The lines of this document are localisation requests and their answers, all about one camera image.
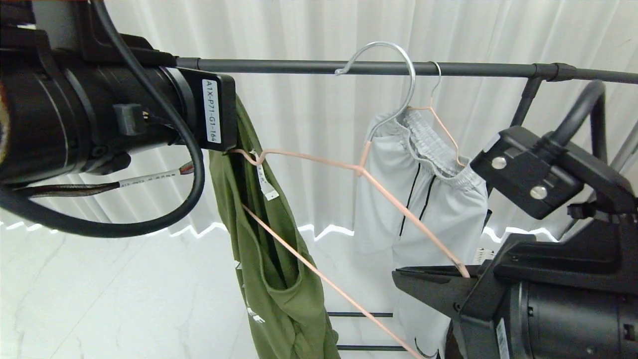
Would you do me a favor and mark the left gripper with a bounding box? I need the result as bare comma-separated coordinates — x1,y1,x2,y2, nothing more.
65,66,238,173

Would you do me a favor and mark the white curtain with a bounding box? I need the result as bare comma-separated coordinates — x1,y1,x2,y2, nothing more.
0,0,638,245

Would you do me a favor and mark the green garment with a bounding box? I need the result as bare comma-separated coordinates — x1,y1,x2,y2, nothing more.
208,96,341,359

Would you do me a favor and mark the pink clothes hanger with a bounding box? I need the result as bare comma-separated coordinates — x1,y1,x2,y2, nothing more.
230,41,472,359
409,61,467,169

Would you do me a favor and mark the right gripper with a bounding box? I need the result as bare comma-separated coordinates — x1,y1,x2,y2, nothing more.
392,263,638,359

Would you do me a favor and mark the black clothes rack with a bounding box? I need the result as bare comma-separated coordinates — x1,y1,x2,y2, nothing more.
174,56,638,352

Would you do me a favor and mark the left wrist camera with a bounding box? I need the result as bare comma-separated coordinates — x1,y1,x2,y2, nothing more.
0,0,178,68

